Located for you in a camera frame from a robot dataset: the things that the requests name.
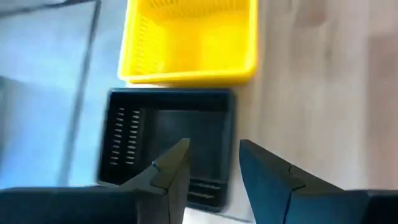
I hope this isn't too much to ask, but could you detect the yellow plastic basket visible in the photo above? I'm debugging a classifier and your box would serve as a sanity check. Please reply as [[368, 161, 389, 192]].
[[117, 0, 259, 86]]

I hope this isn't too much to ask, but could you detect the black plastic basket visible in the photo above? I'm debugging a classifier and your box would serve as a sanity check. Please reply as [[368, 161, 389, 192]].
[[96, 88, 236, 213]]

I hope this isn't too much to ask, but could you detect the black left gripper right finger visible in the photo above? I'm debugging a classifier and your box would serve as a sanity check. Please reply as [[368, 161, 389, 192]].
[[238, 139, 369, 224]]

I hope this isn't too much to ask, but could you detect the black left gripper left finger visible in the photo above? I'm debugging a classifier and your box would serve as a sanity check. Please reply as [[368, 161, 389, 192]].
[[119, 138, 192, 224]]

